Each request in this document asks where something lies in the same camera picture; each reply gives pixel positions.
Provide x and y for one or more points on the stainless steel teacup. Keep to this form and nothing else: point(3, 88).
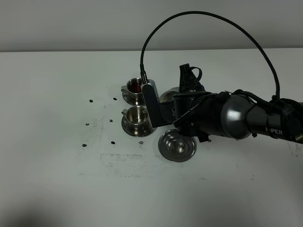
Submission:
point(133, 88)
point(137, 117)

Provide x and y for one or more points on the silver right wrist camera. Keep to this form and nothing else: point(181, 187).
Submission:
point(151, 99)

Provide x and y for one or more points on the near stainless steel saucer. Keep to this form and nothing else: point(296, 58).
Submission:
point(136, 132)

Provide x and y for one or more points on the far stainless steel saucer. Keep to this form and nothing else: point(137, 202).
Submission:
point(136, 100)

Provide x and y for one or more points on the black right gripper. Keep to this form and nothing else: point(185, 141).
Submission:
point(193, 111)

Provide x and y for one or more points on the stainless steel teapot saucer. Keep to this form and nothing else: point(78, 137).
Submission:
point(175, 147)

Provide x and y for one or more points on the near stainless steel teacup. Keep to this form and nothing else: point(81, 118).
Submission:
point(137, 117)

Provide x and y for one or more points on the far stainless steel teacup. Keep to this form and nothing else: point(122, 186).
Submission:
point(133, 88)

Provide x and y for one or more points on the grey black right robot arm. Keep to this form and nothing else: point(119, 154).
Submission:
point(245, 114)

